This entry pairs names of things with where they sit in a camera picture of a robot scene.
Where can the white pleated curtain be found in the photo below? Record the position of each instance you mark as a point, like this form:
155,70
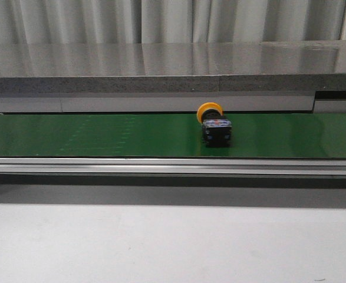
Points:
62,22

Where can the yellow push button switch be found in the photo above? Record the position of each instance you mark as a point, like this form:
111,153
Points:
216,127

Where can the aluminium conveyor frame rail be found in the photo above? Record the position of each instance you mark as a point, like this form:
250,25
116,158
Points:
174,166

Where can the green conveyor belt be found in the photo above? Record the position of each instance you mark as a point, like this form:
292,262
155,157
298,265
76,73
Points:
254,135

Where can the grey stone counter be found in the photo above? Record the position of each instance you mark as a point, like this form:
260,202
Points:
301,76

